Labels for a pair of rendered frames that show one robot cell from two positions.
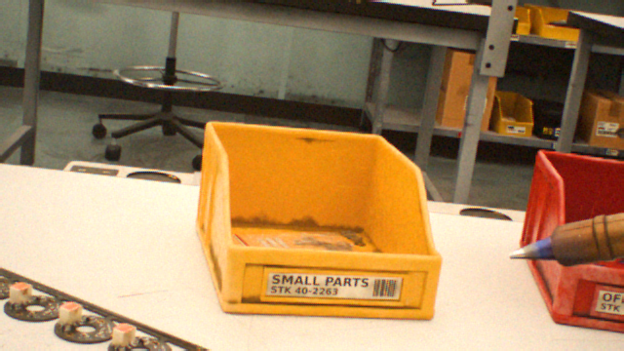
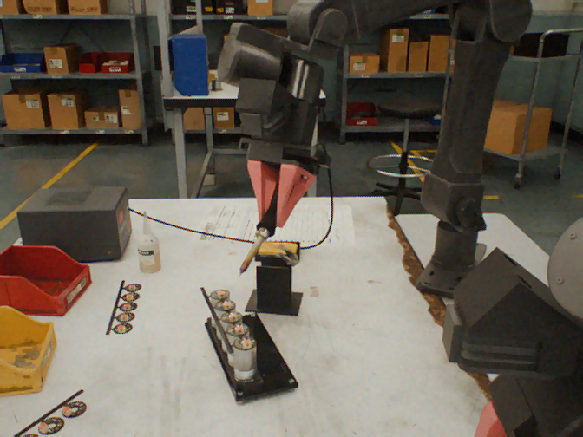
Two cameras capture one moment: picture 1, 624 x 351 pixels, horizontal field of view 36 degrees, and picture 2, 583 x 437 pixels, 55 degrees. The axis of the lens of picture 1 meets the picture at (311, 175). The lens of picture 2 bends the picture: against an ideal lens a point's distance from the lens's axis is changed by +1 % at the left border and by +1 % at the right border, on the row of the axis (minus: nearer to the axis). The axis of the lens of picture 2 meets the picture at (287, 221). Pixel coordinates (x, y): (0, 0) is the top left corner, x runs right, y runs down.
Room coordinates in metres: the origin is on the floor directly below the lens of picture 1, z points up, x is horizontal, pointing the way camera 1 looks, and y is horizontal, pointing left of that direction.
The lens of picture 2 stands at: (0.09, 0.52, 1.16)
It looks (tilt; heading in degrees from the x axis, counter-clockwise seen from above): 22 degrees down; 273
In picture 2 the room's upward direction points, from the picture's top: straight up
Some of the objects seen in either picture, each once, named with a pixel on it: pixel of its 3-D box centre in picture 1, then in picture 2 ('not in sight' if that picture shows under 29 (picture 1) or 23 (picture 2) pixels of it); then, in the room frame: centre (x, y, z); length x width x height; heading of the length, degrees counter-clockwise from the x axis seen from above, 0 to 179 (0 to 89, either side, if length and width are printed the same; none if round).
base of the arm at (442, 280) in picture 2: not in sight; (455, 245); (-0.13, -0.30, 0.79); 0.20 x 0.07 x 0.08; 65
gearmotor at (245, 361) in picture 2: not in sight; (245, 361); (0.16, 0.02, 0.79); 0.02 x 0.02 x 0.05
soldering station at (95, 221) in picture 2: not in sight; (79, 224); (0.49, -0.34, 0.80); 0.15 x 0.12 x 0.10; 8
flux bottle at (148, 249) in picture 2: not in sight; (147, 240); (0.35, -0.27, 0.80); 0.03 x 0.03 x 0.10
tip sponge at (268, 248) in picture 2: not in sight; (278, 251); (0.15, -0.34, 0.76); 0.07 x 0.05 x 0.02; 0
